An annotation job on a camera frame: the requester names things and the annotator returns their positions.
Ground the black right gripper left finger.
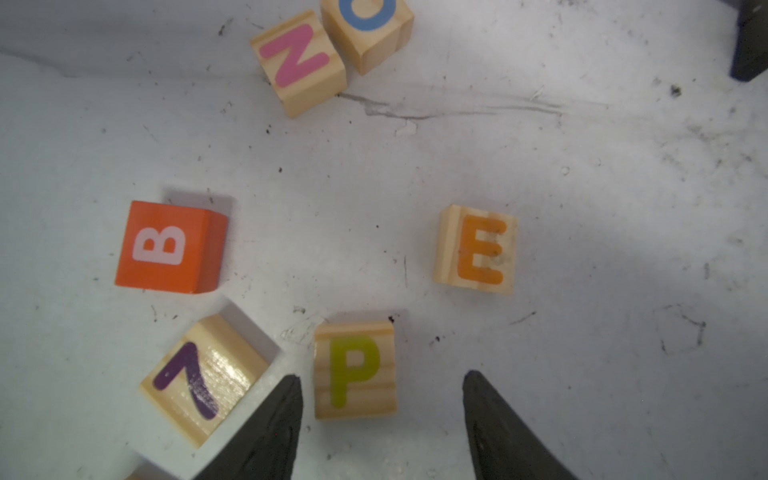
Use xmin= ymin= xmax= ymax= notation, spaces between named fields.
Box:
xmin=196 ymin=375 xmax=303 ymax=480

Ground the wooden block blue O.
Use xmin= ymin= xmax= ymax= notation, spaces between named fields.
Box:
xmin=320 ymin=0 xmax=415 ymax=75

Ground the orange block white B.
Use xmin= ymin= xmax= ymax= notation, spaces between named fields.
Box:
xmin=115 ymin=201 xmax=229 ymax=294

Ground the wooden block purple 7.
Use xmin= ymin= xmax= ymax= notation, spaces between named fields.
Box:
xmin=139 ymin=314 xmax=270 ymax=447

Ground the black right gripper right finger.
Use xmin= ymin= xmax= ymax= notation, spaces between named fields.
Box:
xmin=462 ymin=370 xmax=576 ymax=480

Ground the wooden block pink N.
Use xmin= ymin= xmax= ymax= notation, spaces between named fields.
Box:
xmin=250 ymin=10 xmax=347 ymax=118

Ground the wooden block green P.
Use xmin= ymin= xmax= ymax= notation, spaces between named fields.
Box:
xmin=313 ymin=320 xmax=398 ymax=420

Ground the wooden block orange E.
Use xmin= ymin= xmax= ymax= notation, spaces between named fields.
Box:
xmin=433 ymin=205 xmax=519 ymax=295

